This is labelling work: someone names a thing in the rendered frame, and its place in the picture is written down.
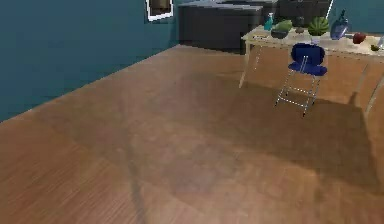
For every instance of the dark grey cabinet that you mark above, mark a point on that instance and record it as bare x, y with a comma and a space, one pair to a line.
216, 26

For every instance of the dark bowl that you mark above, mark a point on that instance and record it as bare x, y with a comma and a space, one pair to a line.
279, 34

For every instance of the teal spray bottle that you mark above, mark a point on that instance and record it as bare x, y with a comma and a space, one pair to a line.
268, 22

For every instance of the blue metal-legged chair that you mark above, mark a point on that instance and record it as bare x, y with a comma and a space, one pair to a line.
307, 60

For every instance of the green lettuce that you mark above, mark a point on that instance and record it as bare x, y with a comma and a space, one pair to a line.
284, 25

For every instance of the small brown potato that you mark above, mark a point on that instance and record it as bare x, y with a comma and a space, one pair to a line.
299, 30

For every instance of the dark grey counter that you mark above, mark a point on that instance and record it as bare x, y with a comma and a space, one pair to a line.
293, 10

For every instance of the striped green watermelon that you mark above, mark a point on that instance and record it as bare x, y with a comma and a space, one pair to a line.
318, 26

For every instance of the pale wooden table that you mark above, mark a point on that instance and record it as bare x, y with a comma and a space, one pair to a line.
336, 46

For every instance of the blue glass vase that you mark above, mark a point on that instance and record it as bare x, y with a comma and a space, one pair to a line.
339, 27

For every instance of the red apple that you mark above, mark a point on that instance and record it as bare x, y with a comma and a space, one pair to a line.
359, 37

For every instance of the small green fruit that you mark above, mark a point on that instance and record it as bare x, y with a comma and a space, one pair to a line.
374, 48

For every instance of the clear glass cup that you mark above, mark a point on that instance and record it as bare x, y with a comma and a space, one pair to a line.
381, 42

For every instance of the white framed wall picture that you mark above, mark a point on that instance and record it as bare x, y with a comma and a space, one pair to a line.
160, 8

